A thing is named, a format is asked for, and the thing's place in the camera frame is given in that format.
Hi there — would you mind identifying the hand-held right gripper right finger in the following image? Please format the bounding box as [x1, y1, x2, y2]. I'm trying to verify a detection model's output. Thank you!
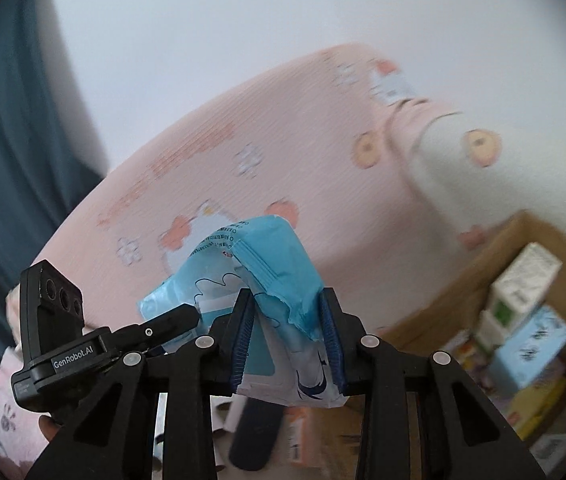
[318, 287, 548, 480]

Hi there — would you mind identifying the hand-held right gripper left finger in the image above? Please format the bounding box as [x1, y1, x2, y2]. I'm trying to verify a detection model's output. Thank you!
[25, 289, 256, 480]

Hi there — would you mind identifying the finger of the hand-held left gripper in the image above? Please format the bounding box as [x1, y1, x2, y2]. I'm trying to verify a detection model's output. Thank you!
[112, 304, 202, 357]

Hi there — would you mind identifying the denim glasses case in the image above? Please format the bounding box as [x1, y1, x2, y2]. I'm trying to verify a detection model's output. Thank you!
[229, 395, 284, 471]

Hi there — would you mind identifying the light blue plastic packet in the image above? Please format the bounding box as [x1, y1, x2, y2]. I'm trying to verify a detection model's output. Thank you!
[138, 215, 348, 408]

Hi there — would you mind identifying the cardboard box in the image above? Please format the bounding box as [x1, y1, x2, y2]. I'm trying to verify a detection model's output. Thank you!
[378, 210, 566, 461]

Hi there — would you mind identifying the colourful printed packet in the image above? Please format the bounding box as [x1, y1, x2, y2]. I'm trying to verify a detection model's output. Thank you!
[443, 330, 494, 391]

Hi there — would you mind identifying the small white carton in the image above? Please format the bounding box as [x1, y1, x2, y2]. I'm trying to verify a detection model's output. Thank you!
[475, 310, 508, 351]

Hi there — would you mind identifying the teal curtain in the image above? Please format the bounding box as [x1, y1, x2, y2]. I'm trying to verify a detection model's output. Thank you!
[0, 0, 108, 356]

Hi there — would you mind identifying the light blue carton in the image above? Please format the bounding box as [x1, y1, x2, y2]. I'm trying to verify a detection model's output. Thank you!
[488, 305, 566, 393]

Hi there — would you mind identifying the white printed cloth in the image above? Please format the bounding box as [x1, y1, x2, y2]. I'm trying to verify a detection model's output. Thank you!
[410, 110, 528, 251]

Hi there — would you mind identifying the white green carton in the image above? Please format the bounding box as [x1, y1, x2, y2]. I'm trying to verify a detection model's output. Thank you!
[485, 242, 562, 331]

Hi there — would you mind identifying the pink printed blanket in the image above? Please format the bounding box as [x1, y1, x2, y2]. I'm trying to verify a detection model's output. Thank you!
[5, 44, 468, 351]

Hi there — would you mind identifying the yellow flat box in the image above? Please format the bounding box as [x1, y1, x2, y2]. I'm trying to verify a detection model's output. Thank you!
[510, 377, 566, 441]

